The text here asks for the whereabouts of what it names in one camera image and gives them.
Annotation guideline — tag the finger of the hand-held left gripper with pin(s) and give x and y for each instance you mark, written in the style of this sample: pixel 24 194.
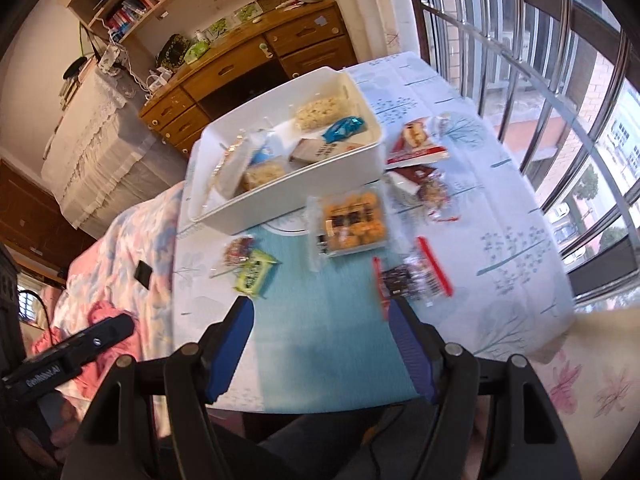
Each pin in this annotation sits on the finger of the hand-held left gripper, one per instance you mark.
pixel 100 337

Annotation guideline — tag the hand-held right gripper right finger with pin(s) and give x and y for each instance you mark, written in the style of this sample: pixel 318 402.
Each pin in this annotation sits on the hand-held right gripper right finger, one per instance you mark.
pixel 410 350

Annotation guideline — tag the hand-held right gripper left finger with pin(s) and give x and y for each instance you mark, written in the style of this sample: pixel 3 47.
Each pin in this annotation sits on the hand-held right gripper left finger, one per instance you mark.
pixel 230 350

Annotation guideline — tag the red-edged clear brownie packet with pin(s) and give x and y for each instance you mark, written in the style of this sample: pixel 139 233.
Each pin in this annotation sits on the red-edged clear brownie packet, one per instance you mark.
pixel 405 277

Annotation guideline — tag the green snack packet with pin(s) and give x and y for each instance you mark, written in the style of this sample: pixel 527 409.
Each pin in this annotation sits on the green snack packet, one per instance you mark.
pixel 255 271

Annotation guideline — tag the dark red snack packet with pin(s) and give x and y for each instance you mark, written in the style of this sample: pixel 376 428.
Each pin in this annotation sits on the dark red snack packet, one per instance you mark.
pixel 239 249

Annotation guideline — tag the orange pastry tray packet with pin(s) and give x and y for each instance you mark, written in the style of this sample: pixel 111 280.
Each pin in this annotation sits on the orange pastry tray packet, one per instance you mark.
pixel 352 225

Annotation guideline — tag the clear nut bar packet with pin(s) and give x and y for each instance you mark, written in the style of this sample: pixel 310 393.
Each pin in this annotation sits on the clear nut bar packet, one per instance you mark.
pixel 435 195

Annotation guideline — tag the brown and white snack packet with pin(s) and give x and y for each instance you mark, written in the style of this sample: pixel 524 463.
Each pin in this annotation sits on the brown and white snack packet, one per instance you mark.
pixel 410 177

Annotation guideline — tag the rice crisp packet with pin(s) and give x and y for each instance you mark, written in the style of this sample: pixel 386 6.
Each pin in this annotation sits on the rice crisp packet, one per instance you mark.
pixel 262 174

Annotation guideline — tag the clear cake packet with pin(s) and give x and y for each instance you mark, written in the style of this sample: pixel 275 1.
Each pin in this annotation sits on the clear cake packet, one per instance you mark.
pixel 230 162

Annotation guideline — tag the white storage box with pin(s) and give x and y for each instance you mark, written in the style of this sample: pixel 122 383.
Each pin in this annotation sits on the white storage box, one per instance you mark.
pixel 350 170

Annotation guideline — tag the red and white cake packet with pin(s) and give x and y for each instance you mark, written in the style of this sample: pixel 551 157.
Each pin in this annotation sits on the red and white cake packet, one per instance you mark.
pixel 415 145

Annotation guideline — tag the white cracker packet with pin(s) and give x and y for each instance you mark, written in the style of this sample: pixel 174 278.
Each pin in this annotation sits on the white cracker packet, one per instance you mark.
pixel 320 151

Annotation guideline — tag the blue foil snack packet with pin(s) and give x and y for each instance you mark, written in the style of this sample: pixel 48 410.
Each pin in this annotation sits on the blue foil snack packet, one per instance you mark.
pixel 345 129

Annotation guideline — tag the puffed corn snack packet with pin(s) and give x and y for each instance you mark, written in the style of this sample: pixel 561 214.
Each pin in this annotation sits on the puffed corn snack packet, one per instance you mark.
pixel 320 110

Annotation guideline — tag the pink cloth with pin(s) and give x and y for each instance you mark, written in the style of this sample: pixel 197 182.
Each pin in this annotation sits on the pink cloth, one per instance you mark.
pixel 97 315

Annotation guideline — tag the black phone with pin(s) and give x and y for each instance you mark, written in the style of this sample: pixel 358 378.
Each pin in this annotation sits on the black phone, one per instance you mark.
pixel 143 275

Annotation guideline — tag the floral blanket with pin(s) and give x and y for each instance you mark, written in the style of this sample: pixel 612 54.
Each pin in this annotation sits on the floral blanket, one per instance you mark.
pixel 130 230

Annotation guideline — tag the person's dark trousers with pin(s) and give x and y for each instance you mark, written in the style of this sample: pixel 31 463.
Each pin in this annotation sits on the person's dark trousers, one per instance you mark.
pixel 310 440

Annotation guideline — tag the dark wooden cabinet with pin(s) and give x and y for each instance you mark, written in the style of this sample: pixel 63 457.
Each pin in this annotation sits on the dark wooden cabinet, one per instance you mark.
pixel 30 220

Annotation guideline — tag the cream leaf-printed sheet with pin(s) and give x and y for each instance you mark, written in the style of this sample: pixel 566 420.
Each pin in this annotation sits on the cream leaf-printed sheet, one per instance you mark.
pixel 590 385

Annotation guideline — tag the white lace cloth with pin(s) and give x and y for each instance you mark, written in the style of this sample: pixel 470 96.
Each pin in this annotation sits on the white lace cloth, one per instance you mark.
pixel 100 150

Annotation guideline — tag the wooden desk with drawers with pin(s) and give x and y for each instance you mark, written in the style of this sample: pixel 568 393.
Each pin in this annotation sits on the wooden desk with drawers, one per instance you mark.
pixel 225 67

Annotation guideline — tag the dark floral pouch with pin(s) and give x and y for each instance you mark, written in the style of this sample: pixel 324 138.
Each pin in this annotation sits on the dark floral pouch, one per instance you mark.
pixel 172 50

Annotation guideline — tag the green tissue pack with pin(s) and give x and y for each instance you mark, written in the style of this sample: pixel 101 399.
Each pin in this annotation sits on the green tissue pack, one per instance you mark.
pixel 196 51

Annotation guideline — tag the window with metal grille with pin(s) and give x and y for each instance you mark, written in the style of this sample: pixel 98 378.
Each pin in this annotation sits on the window with metal grille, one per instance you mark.
pixel 500 60

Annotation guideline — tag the green leaf printed pack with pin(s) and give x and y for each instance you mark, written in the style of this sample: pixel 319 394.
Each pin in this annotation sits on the green leaf printed pack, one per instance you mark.
pixel 248 11
pixel 218 29

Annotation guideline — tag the row of books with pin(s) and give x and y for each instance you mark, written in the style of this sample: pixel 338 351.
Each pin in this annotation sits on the row of books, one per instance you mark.
pixel 127 15

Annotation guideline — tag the wooden bookshelf hutch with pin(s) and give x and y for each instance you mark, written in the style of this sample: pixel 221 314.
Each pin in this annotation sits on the wooden bookshelf hutch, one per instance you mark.
pixel 200 5

